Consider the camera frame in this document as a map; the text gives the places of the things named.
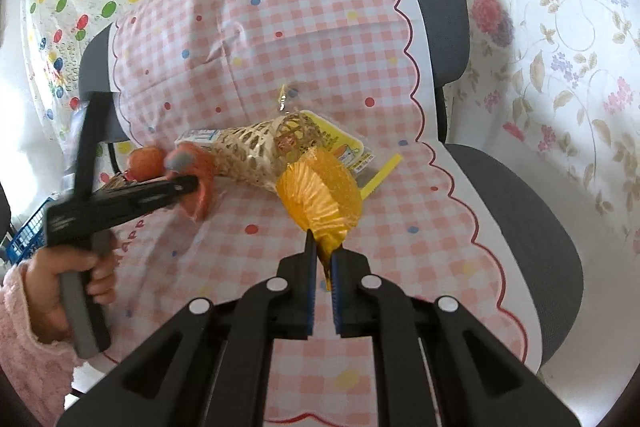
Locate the orange foam net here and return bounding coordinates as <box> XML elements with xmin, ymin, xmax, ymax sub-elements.
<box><xmin>167</xmin><ymin>146</ymin><xmax>221</xmax><ymax>222</ymax></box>

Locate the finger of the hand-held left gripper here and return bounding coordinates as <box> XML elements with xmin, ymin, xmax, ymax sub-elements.
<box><xmin>72</xmin><ymin>91</ymin><xmax>110</xmax><ymax>208</ymax></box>
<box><xmin>97</xmin><ymin>174</ymin><xmax>200</xmax><ymax>228</ymax></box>

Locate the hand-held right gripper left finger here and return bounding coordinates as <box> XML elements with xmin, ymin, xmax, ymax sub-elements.
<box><xmin>56</xmin><ymin>229</ymin><xmax>319</xmax><ymax>427</ymax></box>

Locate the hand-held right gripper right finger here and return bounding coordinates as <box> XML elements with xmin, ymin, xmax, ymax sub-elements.
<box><xmin>330</xmin><ymin>244</ymin><xmax>583</xmax><ymax>427</ymax></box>

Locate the grey office chair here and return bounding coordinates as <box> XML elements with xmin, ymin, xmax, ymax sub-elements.
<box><xmin>77</xmin><ymin>0</ymin><xmax>586</xmax><ymax>398</ymax></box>

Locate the wicker cone basket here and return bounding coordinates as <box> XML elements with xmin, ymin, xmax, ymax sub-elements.
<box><xmin>210</xmin><ymin>112</ymin><xmax>326</xmax><ymax>195</ymax></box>

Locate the yellow snack packet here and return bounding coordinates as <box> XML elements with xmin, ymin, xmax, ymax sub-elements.
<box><xmin>300</xmin><ymin>109</ymin><xmax>376</xmax><ymax>180</ymax></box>

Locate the person's left forearm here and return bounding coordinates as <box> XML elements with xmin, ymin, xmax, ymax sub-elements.
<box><xmin>0</xmin><ymin>264</ymin><xmax>78</xmax><ymax>427</ymax></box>

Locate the floral print sheet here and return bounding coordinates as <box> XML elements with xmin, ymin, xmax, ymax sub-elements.
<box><xmin>440</xmin><ymin>0</ymin><xmax>640</xmax><ymax>258</ymax></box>

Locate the yellow paper strip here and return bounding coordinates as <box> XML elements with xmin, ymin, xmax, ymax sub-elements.
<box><xmin>362</xmin><ymin>153</ymin><xmax>405</xmax><ymax>198</ymax></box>

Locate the blue plastic basket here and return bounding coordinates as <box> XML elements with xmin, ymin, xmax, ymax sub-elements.
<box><xmin>5</xmin><ymin>194</ymin><xmax>56</xmax><ymax>265</ymax></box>

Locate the pink checkered cloth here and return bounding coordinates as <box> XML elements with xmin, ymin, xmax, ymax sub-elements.
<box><xmin>95</xmin><ymin>0</ymin><xmax>531</xmax><ymax>427</ymax></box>

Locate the gold twist tie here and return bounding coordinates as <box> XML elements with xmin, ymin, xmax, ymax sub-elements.
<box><xmin>277</xmin><ymin>82</ymin><xmax>301</xmax><ymax>114</ymax></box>

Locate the red apple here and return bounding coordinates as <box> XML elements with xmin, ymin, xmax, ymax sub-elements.
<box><xmin>125</xmin><ymin>147</ymin><xmax>168</xmax><ymax>182</ymax></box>

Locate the person's left hand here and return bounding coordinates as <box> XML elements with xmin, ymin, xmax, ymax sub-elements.
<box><xmin>4</xmin><ymin>249</ymin><xmax>119</xmax><ymax>345</ymax></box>

